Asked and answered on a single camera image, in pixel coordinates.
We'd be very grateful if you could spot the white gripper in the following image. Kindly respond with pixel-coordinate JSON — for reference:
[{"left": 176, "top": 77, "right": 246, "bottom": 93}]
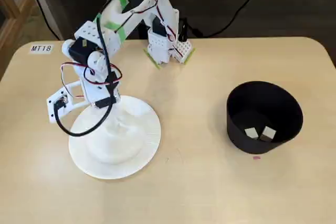
[{"left": 82, "top": 72, "right": 138, "bottom": 136}]

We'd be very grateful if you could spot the white block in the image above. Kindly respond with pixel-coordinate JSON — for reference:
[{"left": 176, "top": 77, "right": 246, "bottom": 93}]
[
  {"left": 244, "top": 127, "right": 259, "bottom": 138},
  {"left": 261, "top": 126, "right": 277, "bottom": 141}
]

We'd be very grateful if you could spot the white paper plate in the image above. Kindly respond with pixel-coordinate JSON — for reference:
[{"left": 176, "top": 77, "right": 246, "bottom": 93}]
[{"left": 68, "top": 95, "right": 162, "bottom": 180}]

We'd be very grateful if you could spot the black pot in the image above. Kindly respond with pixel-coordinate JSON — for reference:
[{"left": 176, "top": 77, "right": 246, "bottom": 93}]
[{"left": 226, "top": 80, "right": 305, "bottom": 155}]

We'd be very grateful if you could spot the white MT18 label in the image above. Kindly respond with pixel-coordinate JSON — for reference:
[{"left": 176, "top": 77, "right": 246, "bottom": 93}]
[{"left": 28, "top": 44, "right": 54, "bottom": 55}]

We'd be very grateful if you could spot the black power plug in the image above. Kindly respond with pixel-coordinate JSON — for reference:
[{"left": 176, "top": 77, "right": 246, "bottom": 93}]
[{"left": 178, "top": 18, "right": 190, "bottom": 42}]

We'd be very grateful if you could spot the wooden shelf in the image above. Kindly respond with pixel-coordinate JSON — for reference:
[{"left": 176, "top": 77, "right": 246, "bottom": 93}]
[{"left": 0, "top": 0, "right": 35, "bottom": 80}]

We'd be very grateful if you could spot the black camera cable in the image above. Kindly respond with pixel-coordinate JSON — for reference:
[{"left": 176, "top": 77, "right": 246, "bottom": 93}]
[{"left": 54, "top": 16, "right": 119, "bottom": 137}]

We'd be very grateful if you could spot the red servo wire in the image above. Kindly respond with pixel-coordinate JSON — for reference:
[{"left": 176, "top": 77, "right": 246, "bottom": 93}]
[{"left": 60, "top": 62, "right": 123, "bottom": 99}]

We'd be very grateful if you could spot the thin black cable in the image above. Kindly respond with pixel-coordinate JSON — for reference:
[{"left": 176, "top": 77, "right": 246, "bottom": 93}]
[{"left": 22, "top": 0, "right": 61, "bottom": 40}]

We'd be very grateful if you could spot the grey metal post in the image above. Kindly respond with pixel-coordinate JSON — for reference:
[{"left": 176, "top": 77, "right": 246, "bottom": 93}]
[{"left": 23, "top": 0, "right": 65, "bottom": 41}]

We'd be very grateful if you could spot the black power cable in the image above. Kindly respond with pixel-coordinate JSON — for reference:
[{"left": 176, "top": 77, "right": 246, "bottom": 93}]
[{"left": 187, "top": 0, "right": 264, "bottom": 38}]

